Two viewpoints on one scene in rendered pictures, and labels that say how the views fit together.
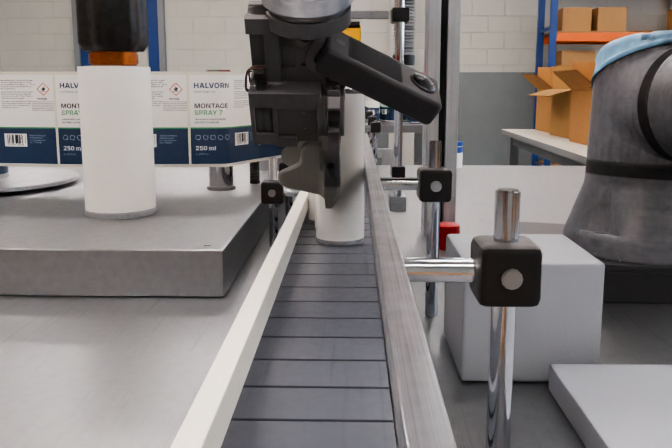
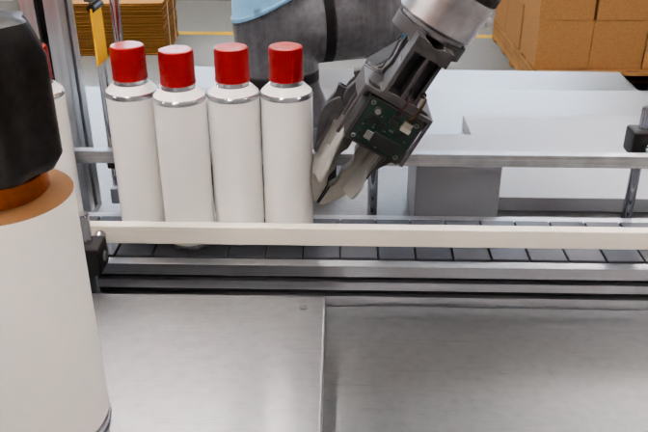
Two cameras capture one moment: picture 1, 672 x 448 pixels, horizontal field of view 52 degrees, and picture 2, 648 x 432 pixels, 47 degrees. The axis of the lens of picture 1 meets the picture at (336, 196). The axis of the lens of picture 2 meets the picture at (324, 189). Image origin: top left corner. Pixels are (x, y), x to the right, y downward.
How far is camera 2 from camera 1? 1.01 m
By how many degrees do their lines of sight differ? 86
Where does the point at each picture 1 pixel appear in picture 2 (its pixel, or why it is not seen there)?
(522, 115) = not seen: outside the picture
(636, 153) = (311, 65)
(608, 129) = not seen: hidden behind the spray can
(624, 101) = (311, 30)
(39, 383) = (572, 413)
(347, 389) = not seen: hidden behind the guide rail
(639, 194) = (317, 93)
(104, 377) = (545, 379)
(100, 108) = (79, 267)
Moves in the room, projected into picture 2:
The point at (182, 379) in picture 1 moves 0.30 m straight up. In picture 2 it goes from (532, 337) to (580, 29)
